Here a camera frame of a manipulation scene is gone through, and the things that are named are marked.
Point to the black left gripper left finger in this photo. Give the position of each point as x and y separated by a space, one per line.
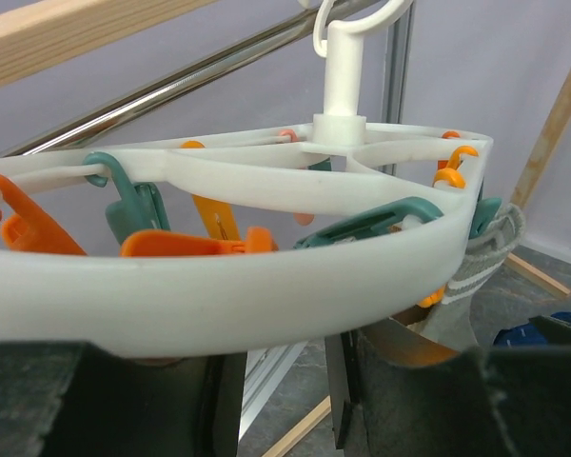
75 399

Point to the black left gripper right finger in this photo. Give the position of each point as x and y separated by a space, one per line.
492 401

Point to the blue plaid shirt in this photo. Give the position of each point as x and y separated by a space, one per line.
554 329

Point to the chrome hanging rod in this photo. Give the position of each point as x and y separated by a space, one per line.
230 66

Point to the orange clothes peg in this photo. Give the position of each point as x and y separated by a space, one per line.
161 243

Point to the white round sock hanger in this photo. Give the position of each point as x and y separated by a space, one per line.
340 164

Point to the teal clothes peg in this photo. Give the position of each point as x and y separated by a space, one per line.
372 223

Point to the grey white striped sock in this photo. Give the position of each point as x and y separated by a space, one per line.
448 323

